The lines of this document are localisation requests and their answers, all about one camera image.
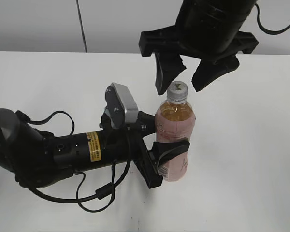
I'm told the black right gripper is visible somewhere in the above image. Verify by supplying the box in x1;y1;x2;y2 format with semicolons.
139;4;253;95

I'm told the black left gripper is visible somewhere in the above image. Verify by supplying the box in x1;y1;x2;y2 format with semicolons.
48;111;190;189

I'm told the white bottle cap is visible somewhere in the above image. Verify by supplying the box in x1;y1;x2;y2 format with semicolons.
167;81;188;102

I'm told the pink label tea bottle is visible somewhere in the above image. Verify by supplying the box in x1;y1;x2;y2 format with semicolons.
155;95;197;182

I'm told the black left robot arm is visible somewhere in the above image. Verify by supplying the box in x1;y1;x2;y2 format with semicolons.
0;108;190;189

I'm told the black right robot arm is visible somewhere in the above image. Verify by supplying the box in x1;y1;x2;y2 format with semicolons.
139;0;259;95

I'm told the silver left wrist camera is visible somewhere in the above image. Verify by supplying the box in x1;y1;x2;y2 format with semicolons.
105;82;139;129

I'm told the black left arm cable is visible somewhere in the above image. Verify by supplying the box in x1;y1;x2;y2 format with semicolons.
15;110;132;213

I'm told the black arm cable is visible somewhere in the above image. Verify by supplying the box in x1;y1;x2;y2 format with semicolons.
255;0;290;35
15;110;132;213

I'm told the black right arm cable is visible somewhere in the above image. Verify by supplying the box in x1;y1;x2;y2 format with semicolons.
255;0;290;35

